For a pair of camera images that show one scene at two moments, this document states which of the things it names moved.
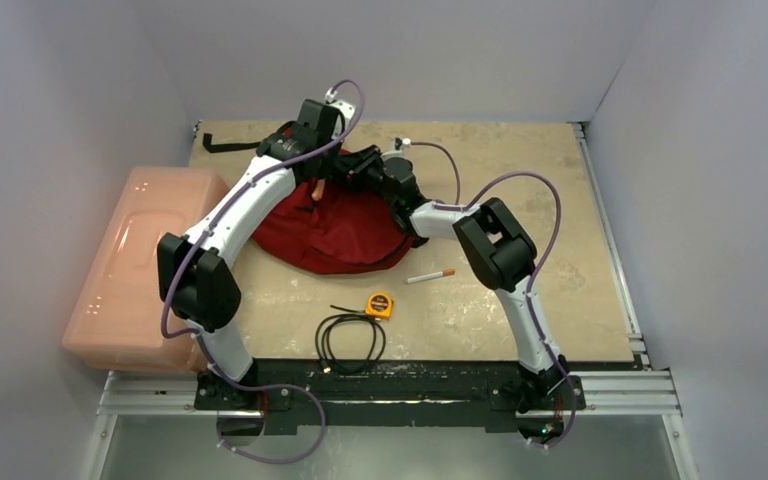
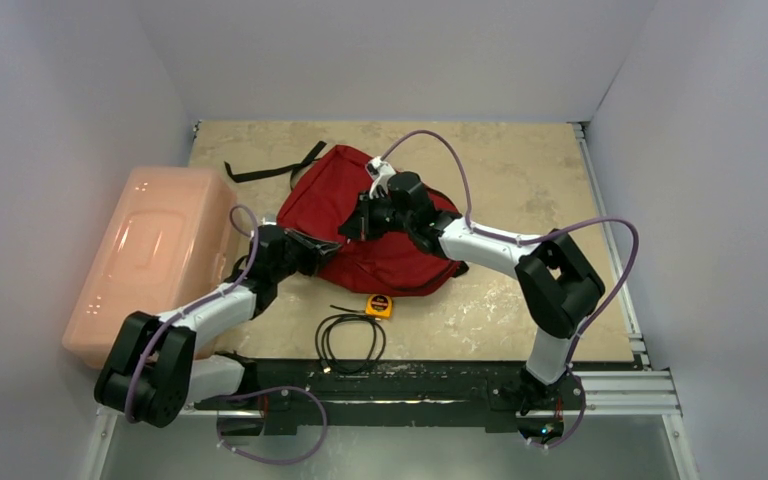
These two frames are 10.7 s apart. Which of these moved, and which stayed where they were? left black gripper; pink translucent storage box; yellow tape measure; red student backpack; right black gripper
Moved: left black gripper; right black gripper; red student backpack
Stayed: pink translucent storage box; yellow tape measure
